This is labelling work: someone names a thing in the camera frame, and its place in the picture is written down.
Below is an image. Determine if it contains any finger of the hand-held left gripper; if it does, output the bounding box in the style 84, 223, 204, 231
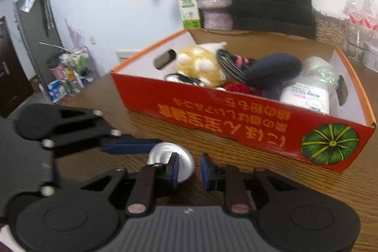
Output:
43, 107, 162, 156
41, 172, 89, 196

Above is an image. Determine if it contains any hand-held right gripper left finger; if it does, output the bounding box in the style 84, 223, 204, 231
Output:
80, 152, 180, 216

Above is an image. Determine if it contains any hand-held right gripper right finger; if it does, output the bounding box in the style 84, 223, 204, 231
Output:
200, 153, 296, 215

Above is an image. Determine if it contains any white round lid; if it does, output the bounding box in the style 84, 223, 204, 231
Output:
148, 142, 195, 183

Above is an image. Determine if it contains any red cardboard box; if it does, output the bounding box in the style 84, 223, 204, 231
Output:
111, 29, 378, 173

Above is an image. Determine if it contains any small red fuzzy object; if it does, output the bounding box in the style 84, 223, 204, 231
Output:
226, 84, 251, 94

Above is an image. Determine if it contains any yellow white plush toy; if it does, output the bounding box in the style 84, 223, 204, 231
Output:
176, 42, 228, 87

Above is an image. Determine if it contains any black cable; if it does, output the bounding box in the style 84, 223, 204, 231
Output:
217, 49, 257, 83

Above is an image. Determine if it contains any dark blue zipper case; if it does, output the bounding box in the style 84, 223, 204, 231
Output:
245, 54, 302, 89

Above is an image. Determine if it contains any white wet wipes pack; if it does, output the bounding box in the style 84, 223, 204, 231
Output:
279, 82, 331, 115

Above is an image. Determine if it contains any iridescent plastic bag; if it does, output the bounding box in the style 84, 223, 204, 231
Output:
303, 56, 340, 90

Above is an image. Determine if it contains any wooden desktop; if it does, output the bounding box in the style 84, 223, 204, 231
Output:
59, 29, 378, 252

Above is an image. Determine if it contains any shiny metal object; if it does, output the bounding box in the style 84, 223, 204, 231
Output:
164, 73, 207, 88

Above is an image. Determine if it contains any dark brown door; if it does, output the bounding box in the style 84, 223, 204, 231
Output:
0, 16, 34, 118

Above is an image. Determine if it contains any metal rack cart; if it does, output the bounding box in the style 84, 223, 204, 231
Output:
40, 42, 99, 105

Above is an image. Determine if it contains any grey cabinet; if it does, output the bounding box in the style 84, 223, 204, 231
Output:
13, 0, 64, 93

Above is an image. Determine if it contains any white green milk carton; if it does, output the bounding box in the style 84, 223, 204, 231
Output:
176, 0, 199, 29

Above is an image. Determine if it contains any clear nut container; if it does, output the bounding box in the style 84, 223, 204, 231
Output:
313, 7, 349, 44

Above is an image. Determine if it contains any clear glass cup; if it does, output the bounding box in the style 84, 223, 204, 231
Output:
343, 34, 371, 65

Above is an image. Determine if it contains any white floral tin box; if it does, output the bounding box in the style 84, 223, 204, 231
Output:
362, 45, 378, 74

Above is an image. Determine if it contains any white wall vent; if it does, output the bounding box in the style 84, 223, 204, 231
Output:
116, 50, 142, 66

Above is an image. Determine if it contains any purple plant wall sticker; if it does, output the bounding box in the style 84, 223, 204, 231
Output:
65, 19, 86, 49

